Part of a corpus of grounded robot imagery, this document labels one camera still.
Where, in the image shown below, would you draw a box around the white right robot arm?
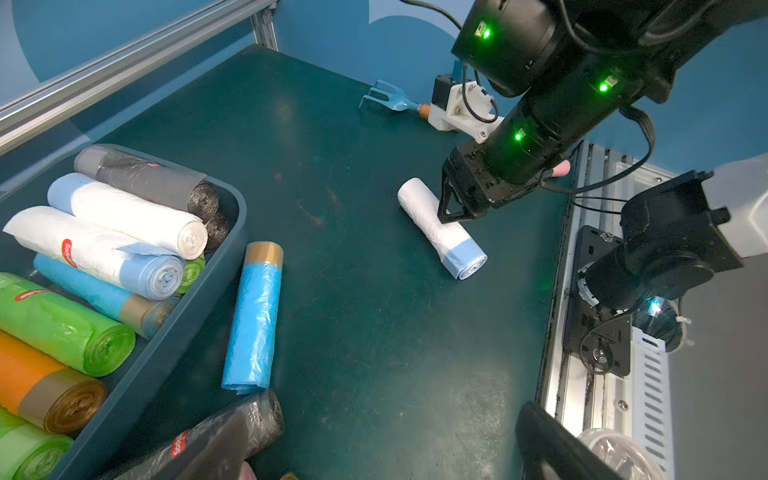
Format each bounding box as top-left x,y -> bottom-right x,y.
437,1 -> 767,311

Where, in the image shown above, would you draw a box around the white roll blue end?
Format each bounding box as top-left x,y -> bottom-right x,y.
47,173 -> 208,260

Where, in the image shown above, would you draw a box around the white roll red label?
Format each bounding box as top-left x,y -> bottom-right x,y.
3,206 -> 185,300

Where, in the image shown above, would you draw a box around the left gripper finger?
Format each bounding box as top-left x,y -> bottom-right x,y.
515,401 -> 621,480

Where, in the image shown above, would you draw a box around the blue bag roll gold end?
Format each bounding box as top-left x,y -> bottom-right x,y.
33,254 -> 180,340

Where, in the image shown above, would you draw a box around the teal plastic storage box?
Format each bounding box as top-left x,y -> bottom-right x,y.
0,142 -> 249,480

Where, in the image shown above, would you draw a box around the metal rail frame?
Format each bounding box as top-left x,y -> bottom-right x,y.
540,164 -> 675,479

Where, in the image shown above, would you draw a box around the metal enclosure frame bar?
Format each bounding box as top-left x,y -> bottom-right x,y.
1,0 -> 276,154

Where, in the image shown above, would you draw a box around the right clear round dish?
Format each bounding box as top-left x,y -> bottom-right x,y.
578,428 -> 665,480

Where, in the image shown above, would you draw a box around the blue garden fork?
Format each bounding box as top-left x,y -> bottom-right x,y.
358,79 -> 430,119

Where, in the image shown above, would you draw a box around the orange bag roll gold end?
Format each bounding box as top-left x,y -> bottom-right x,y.
1,332 -> 108,434

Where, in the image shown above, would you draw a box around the green bag roll red label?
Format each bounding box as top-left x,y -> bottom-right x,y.
1,273 -> 136,377

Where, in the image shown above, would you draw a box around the dark grey bag roll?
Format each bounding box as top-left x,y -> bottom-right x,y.
101,389 -> 284,479

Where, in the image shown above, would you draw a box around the small white roll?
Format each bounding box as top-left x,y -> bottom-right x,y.
397,177 -> 488,280

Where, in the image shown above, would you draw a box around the translucent grey roll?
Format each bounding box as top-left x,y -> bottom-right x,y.
74,144 -> 220,222

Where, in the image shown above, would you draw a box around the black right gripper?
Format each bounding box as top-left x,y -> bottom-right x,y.
437,141 -> 538,224

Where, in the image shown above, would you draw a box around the bright green bag roll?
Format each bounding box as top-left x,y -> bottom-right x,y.
175,256 -> 206,296

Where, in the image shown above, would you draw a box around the light green bag roll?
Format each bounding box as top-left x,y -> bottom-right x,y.
1,408 -> 74,480

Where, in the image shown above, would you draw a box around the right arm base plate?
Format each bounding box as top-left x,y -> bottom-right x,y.
564,225 -> 631,378

